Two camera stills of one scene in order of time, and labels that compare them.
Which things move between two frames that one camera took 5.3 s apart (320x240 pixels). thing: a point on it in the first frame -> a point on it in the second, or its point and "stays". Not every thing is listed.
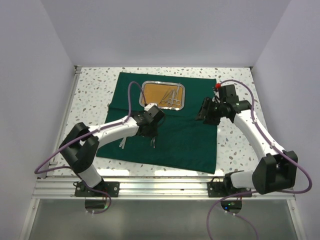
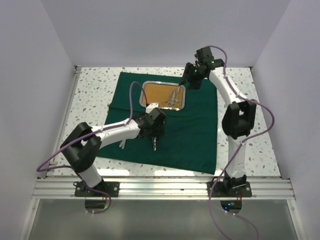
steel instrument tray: x=170 y=95 stays
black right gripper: x=205 y=110 -> x=187 y=77
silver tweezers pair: x=123 y=143 stays
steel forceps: x=154 y=140 stays
